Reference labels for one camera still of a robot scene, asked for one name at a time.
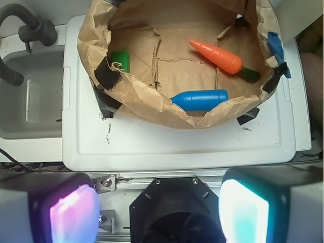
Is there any green rectangular block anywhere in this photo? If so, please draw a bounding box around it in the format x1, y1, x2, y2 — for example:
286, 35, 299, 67
111, 51, 130, 73

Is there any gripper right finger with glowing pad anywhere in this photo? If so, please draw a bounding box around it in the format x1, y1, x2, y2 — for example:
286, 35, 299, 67
218, 166, 323, 242

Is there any grey toy faucet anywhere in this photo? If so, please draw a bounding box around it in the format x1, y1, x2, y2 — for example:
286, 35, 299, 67
1, 4, 57, 87

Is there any blue toy bottle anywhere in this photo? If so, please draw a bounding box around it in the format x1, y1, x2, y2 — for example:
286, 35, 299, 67
171, 90, 229, 112

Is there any blue painter tape strip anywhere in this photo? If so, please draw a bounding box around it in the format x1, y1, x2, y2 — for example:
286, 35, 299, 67
267, 31, 292, 79

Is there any orange toy carrot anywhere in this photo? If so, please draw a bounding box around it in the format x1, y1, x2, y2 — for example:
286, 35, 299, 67
189, 40, 261, 83

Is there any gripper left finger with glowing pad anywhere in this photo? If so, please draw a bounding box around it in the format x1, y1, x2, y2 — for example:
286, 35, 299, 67
1, 172, 100, 242

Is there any brown paper bag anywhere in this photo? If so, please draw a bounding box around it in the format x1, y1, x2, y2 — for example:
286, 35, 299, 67
77, 1, 283, 129

